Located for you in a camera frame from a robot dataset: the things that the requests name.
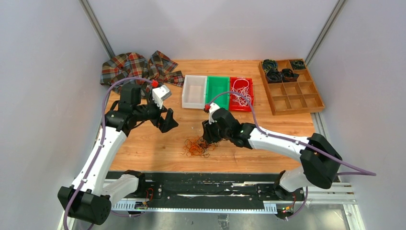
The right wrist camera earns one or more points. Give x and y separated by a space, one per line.
210 109

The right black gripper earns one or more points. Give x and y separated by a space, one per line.
208 135

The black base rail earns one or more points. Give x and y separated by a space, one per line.
228 193

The plaid cloth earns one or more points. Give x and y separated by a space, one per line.
158 67

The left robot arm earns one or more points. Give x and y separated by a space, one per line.
87 198

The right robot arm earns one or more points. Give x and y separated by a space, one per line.
318 159

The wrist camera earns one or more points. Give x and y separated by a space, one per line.
160 94
210 109

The wooden compartment tray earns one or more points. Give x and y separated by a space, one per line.
289 98

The red plastic bin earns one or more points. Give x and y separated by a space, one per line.
243 86

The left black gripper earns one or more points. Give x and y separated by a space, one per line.
168 122

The green plastic bin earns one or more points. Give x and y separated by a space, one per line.
216 85

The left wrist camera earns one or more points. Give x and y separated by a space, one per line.
160 94

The black coiled roll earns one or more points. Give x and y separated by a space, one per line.
274 76
269 65
289 76
297 64

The white plastic bin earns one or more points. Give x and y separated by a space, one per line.
194 92

